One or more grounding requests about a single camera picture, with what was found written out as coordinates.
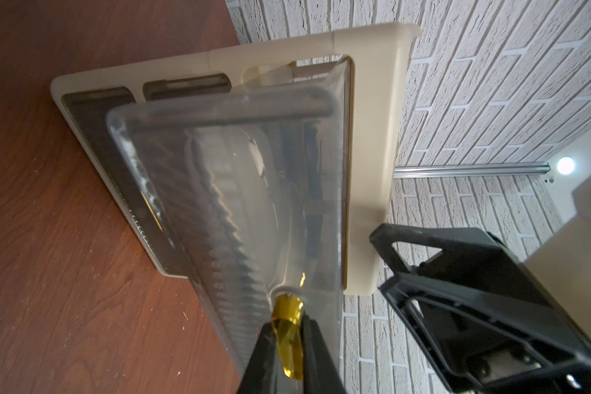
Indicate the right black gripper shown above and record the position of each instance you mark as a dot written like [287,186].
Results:
[483,322]

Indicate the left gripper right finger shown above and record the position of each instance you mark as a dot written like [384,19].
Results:
[320,372]

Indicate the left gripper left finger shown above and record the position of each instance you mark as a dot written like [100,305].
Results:
[260,376]

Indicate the clear top drawer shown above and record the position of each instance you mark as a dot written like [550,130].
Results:
[250,187]

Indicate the beige drawer organizer cabinet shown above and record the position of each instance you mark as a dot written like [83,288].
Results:
[379,56]

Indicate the clear bottom drawer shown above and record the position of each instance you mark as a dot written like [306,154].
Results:
[88,110]

